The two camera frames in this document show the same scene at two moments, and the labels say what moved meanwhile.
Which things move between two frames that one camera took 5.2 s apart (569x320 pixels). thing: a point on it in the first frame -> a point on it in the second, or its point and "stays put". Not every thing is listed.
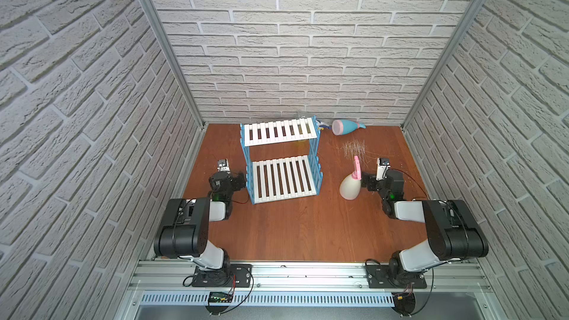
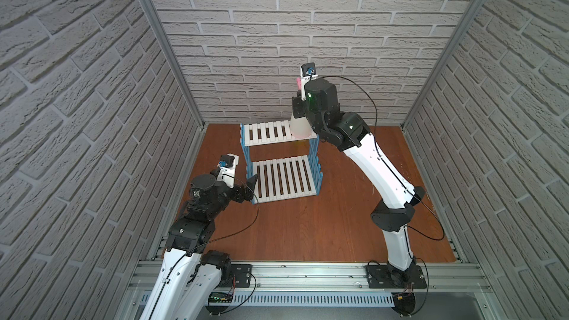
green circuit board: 220,297 stays put
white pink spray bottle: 350,186 -> 300,126
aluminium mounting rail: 175,276 stays put
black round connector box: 404,302 stays put
